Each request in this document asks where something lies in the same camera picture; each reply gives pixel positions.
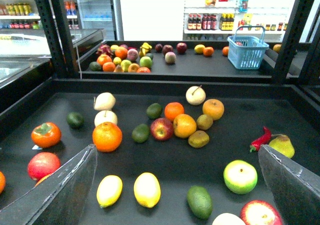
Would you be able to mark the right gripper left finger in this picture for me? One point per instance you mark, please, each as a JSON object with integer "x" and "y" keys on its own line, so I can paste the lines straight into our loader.
{"x": 58, "y": 200}

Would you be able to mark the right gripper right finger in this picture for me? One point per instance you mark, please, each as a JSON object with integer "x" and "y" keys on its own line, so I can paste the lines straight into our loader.
{"x": 295, "y": 189}

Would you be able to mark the yellow lemon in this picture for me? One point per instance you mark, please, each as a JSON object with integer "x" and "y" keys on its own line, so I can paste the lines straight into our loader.
{"x": 147, "y": 190}
{"x": 199, "y": 49}
{"x": 109, "y": 190}

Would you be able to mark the white store shelf bottles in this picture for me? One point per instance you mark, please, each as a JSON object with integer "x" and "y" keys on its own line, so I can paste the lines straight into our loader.
{"x": 217, "y": 19}

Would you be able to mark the red apple left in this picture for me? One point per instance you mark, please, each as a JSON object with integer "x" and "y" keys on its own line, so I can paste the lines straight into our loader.
{"x": 42, "y": 164}

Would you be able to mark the red white apple front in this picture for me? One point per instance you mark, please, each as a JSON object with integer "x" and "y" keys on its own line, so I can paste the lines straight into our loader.
{"x": 259, "y": 212}

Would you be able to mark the yellow green pear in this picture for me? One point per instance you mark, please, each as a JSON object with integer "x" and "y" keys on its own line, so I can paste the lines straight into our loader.
{"x": 282, "y": 144}

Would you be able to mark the green apple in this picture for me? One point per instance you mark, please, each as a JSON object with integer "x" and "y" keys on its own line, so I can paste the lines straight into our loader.
{"x": 240, "y": 177}

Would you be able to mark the red chili pepper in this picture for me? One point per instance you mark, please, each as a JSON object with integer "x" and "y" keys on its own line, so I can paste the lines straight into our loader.
{"x": 262, "y": 140}

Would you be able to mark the orange at left edge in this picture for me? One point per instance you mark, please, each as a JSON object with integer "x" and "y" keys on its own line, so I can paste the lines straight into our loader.
{"x": 2, "y": 182}

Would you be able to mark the orange persimmon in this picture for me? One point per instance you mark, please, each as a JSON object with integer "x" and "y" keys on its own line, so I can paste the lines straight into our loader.
{"x": 46, "y": 135}

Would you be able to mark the white pear bottom edge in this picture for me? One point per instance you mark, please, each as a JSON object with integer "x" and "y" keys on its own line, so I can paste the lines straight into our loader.
{"x": 227, "y": 219}

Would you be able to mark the large orange tangerine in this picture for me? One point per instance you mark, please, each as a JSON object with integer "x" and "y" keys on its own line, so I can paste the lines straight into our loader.
{"x": 107, "y": 137}

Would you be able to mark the dark green avocado left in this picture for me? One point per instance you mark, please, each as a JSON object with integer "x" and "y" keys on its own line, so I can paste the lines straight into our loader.
{"x": 75, "y": 120}

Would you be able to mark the white pear lower left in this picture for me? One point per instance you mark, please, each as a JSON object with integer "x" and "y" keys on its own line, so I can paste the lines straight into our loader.
{"x": 105, "y": 116}

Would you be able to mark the green avocado front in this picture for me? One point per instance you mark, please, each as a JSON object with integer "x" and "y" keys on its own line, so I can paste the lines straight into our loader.
{"x": 200, "y": 202}

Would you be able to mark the green lime lower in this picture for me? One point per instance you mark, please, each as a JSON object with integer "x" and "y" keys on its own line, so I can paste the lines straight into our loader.
{"x": 140, "y": 133}

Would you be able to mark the green lime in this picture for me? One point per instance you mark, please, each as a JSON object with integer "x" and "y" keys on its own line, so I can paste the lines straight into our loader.
{"x": 154, "y": 111}
{"x": 140, "y": 133}

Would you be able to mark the white pear upper left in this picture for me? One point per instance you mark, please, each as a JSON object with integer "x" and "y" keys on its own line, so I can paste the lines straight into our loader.
{"x": 104, "y": 101}

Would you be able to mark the brown kiwi lower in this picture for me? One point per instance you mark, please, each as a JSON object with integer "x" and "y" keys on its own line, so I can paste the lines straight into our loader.
{"x": 198, "y": 139}

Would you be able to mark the brown kiwi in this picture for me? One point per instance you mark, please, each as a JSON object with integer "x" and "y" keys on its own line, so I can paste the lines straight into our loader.
{"x": 198, "y": 139}
{"x": 204, "y": 122}

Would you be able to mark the brown kiwi upper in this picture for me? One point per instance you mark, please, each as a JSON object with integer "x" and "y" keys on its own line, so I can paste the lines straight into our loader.
{"x": 204, "y": 122}

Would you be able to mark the orange yellow apple right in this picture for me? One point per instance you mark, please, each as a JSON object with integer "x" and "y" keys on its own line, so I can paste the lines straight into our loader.
{"x": 213, "y": 108}

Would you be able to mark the red yellow apple centre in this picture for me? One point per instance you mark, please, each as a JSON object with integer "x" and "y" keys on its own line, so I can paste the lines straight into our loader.
{"x": 162, "y": 129}

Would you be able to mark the green lime upper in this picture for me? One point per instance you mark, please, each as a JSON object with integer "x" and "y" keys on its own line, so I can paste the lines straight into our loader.
{"x": 154, "y": 111}

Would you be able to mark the white pear with stem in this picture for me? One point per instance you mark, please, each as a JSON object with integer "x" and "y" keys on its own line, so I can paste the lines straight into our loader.
{"x": 195, "y": 95}

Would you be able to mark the orange centre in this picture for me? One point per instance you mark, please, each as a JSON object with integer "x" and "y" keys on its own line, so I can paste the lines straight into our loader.
{"x": 173, "y": 109}

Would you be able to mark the small blue basket far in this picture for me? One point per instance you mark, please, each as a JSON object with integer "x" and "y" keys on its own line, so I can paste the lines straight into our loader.
{"x": 246, "y": 52}

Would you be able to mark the far fruit pile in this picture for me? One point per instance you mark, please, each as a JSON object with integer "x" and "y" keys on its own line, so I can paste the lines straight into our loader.
{"x": 123, "y": 59}

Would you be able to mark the small orange far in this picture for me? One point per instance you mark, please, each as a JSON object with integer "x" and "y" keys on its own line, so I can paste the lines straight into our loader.
{"x": 208, "y": 51}

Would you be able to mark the pink peach far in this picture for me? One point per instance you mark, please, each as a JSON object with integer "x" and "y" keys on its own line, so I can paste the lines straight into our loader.
{"x": 170, "y": 58}

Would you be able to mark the dark red apple far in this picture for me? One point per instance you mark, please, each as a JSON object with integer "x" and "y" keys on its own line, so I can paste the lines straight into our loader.
{"x": 181, "y": 48}

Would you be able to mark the black metal shelf frame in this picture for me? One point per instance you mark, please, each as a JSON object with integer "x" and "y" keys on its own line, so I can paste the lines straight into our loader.
{"x": 25, "y": 94}

